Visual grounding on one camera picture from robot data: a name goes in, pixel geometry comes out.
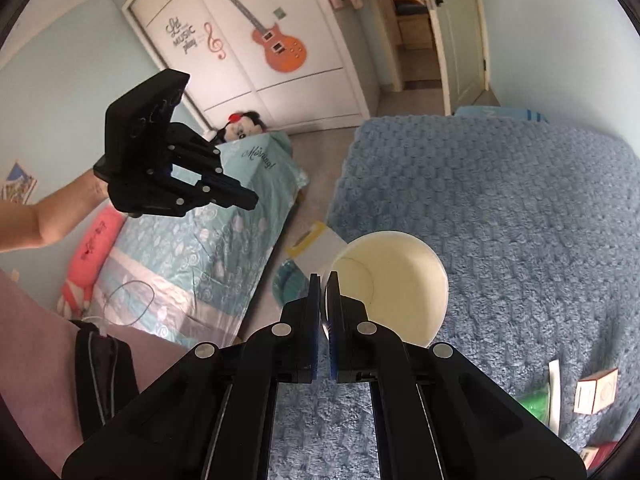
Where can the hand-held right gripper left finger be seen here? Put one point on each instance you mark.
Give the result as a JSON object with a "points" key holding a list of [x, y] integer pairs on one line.
{"points": [[316, 355]]}

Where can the white square box red sides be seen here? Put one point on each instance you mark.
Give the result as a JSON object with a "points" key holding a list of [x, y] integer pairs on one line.
{"points": [[597, 390]]}

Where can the white wardrobe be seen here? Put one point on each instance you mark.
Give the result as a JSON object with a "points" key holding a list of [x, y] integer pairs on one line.
{"points": [[300, 95]]}

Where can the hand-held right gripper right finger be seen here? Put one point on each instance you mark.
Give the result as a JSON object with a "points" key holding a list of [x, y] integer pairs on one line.
{"points": [[332, 360]]}

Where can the blue fluffy blanket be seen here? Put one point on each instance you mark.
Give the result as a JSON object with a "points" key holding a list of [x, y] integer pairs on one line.
{"points": [[500, 210]]}

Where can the pink plush pillow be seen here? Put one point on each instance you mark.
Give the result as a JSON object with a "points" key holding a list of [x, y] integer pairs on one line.
{"points": [[95, 250]]}

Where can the wooden cabinet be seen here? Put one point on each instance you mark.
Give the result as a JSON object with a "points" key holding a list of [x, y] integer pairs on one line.
{"points": [[415, 30]]}

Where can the black lettering sticker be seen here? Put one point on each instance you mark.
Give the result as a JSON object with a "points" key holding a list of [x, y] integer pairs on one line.
{"points": [[181, 35]]}

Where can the teal patterned quilt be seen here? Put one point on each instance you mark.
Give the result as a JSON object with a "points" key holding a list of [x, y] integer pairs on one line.
{"points": [[210, 250]]}

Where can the black cloth band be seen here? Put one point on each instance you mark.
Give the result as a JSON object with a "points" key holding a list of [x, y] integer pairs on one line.
{"points": [[102, 380]]}

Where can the light blue striped pillow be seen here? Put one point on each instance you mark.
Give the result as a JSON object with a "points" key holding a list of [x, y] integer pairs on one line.
{"points": [[500, 112]]}

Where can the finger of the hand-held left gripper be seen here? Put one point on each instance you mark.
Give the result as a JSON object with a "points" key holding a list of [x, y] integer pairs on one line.
{"points": [[200, 195], [200, 147]]}

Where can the person's bare leg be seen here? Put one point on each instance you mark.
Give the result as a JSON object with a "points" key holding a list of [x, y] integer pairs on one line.
{"points": [[40, 360]]}

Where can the white paper strip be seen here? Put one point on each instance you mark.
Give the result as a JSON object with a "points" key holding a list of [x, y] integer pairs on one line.
{"points": [[554, 395]]}

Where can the yellow and white bag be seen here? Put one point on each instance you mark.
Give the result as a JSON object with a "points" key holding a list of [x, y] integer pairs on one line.
{"points": [[320, 250]]}

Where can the mouse plush toy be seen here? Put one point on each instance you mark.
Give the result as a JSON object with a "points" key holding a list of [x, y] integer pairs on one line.
{"points": [[240, 127]]}

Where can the orange music note sticker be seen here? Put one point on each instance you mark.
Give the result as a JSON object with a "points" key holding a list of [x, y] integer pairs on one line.
{"points": [[215, 42]]}

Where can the green packet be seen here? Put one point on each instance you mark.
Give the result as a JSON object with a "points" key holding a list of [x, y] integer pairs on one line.
{"points": [[535, 405]]}

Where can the wall picture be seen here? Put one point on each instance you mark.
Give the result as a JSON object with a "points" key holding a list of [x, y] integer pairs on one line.
{"points": [[15, 182]]}

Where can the white door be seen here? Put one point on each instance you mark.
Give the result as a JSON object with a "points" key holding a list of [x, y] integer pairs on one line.
{"points": [[457, 45]]}

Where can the teal plate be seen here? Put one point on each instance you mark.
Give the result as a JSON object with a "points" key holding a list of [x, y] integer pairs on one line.
{"points": [[290, 282]]}

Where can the orange guitar sticker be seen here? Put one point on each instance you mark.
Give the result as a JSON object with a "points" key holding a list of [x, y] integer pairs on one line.
{"points": [[280, 47]]}

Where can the person's left forearm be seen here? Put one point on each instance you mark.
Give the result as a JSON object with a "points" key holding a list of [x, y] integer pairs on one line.
{"points": [[45, 215]]}

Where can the long red box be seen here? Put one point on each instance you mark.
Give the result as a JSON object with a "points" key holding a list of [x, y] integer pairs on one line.
{"points": [[602, 455]]}

